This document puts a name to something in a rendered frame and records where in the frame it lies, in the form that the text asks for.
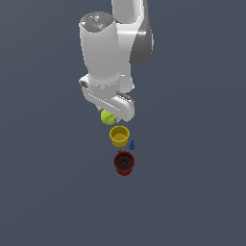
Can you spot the yellow-green tennis ball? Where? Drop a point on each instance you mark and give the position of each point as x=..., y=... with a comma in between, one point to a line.
x=107, y=117

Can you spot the small blue figurine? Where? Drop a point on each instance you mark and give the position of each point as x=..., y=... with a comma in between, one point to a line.
x=131, y=145

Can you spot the yellow cup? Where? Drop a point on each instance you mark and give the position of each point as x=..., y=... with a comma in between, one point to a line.
x=119, y=136

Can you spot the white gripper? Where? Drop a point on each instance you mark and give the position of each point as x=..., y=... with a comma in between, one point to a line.
x=109, y=102

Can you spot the dark red cup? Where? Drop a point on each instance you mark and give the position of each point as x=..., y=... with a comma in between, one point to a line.
x=124, y=163

